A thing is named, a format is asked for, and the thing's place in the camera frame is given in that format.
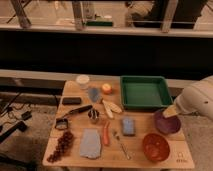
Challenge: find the green plastic tray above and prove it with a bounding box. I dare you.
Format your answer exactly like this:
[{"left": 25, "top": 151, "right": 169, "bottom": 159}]
[{"left": 120, "top": 76, "right": 173, "bottom": 110}]

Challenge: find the red orange bowl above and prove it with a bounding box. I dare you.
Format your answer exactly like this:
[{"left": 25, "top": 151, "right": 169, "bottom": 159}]
[{"left": 142, "top": 133, "right": 170, "bottom": 162}]

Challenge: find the bunch of dark grapes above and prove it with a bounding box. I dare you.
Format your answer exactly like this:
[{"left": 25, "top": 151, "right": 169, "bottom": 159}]
[{"left": 47, "top": 131, "right": 74, "bottom": 163}]

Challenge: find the blue sponge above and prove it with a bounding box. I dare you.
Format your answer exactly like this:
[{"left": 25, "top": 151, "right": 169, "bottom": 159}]
[{"left": 122, "top": 117, "right": 135, "bottom": 136}]

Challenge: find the orange apple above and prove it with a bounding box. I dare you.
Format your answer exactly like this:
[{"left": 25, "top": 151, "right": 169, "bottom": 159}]
[{"left": 101, "top": 83, "right": 112, "bottom": 94}]

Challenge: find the wooden folding table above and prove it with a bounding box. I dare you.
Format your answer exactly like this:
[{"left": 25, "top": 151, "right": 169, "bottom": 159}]
[{"left": 42, "top": 79, "right": 196, "bottom": 170}]

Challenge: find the black rectangular block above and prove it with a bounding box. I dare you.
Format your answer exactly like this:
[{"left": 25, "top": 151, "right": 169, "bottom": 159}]
[{"left": 62, "top": 97, "right": 82, "bottom": 105}]

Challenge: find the metal fork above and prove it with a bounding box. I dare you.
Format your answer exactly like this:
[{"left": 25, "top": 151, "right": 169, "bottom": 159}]
[{"left": 112, "top": 130, "right": 131, "bottom": 160}]

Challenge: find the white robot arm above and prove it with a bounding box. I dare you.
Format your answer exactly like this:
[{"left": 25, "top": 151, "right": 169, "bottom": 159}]
[{"left": 163, "top": 75, "right": 213, "bottom": 121}]

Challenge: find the small blue grey object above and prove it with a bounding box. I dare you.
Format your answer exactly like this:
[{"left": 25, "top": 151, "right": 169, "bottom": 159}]
[{"left": 88, "top": 87, "right": 101, "bottom": 103}]

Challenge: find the small metal cup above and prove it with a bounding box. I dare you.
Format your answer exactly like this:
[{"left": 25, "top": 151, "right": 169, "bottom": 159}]
[{"left": 88, "top": 108, "right": 100, "bottom": 124}]

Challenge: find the orange carrot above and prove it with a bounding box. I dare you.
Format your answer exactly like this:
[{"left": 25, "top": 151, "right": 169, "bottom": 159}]
[{"left": 102, "top": 122, "right": 110, "bottom": 146}]

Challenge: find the blue grey cloth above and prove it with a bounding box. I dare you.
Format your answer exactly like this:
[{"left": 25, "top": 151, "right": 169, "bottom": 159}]
[{"left": 80, "top": 129, "right": 101, "bottom": 159}]

